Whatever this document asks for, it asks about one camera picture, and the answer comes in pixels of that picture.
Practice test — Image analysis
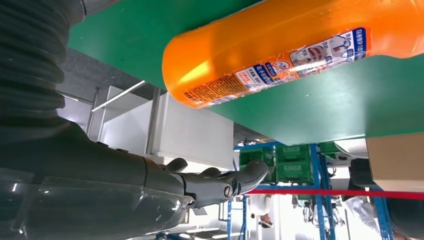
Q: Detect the black hard case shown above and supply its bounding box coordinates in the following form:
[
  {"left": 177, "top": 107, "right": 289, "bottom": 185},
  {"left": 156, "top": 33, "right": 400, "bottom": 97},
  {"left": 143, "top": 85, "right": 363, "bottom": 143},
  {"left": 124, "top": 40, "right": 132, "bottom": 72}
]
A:
[{"left": 348, "top": 158, "right": 377, "bottom": 190}]

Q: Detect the green crate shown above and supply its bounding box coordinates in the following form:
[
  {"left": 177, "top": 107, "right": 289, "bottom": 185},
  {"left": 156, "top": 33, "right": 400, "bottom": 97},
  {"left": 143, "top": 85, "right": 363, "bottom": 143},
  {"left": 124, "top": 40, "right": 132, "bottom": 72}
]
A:
[{"left": 238, "top": 141, "right": 342, "bottom": 185}]

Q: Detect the white side table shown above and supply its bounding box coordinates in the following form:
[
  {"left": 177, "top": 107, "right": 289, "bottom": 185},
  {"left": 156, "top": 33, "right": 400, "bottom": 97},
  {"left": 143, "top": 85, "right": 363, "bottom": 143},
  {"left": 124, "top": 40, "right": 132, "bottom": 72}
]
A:
[{"left": 97, "top": 85, "right": 235, "bottom": 170}]

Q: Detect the brown cardboard box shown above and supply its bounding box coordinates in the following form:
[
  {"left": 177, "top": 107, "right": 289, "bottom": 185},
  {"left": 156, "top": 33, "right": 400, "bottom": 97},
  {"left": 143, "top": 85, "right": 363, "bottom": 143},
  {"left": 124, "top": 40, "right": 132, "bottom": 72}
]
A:
[{"left": 365, "top": 132, "right": 424, "bottom": 193}]

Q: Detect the red horizontal bar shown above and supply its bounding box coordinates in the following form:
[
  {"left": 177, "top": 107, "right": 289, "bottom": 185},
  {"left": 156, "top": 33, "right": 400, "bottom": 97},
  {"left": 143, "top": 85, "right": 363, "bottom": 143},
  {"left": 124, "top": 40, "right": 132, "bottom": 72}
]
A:
[{"left": 245, "top": 188, "right": 424, "bottom": 201}]

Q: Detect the person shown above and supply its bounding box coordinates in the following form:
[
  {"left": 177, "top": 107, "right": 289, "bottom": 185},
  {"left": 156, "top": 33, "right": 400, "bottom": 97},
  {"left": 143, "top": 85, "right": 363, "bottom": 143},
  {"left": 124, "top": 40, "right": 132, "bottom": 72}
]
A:
[
  {"left": 342, "top": 196, "right": 410, "bottom": 240},
  {"left": 249, "top": 194, "right": 276, "bottom": 230}
]

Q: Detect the blue metal rack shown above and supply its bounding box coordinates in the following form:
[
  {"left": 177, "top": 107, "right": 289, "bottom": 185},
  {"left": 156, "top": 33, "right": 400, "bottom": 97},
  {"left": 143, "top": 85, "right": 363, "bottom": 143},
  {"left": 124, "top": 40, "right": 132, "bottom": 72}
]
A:
[{"left": 226, "top": 140, "right": 397, "bottom": 240}]

